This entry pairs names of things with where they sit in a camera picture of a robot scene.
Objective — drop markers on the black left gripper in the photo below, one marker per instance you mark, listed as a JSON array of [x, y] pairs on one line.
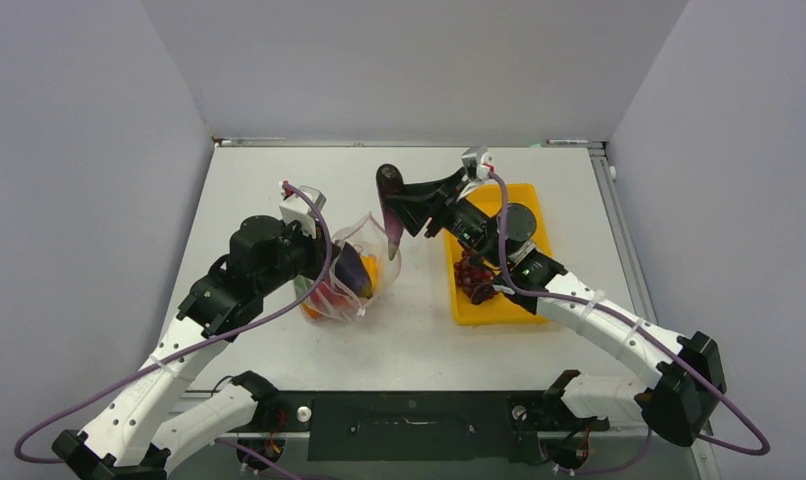
[[316, 247]]

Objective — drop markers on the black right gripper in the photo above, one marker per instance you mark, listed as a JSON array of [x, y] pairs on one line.
[[420, 202]]

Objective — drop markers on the yellow bell pepper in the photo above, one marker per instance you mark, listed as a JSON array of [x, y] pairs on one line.
[[370, 264]]

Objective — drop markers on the dark purple eggplant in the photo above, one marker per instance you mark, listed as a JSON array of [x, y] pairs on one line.
[[350, 271]]

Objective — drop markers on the clear zip top bag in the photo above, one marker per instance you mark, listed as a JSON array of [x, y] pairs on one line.
[[368, 237]]

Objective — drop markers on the red grape bunch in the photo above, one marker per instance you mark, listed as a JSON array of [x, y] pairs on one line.
[[475, 278]]

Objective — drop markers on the red tomato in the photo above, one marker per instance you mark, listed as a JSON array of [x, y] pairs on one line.
[[328, 301]]

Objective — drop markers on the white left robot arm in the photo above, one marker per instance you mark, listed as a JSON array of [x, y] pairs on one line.
[[133, 437]]

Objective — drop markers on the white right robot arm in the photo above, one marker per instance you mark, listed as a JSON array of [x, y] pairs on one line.
[[573, 305]]

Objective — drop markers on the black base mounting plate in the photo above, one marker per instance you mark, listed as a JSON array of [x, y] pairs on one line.
[[519, 426]]

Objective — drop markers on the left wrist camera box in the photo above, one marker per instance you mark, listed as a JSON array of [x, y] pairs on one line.
[[294, 208]]

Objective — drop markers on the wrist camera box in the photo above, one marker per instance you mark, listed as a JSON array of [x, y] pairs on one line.
[[294, 208], [477, 164]]

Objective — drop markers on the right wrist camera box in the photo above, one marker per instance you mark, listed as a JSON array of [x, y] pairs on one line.
[[477, 164]]

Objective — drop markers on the aluminium frame rail back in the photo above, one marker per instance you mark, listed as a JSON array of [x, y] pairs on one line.
[[286, 143]]

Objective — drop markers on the aluminium frame rail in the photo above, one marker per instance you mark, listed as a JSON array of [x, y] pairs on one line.
[[286, 143], [631, 265]]

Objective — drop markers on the aluminium frame rail right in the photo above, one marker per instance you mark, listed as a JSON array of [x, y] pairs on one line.
[[631, 265]]

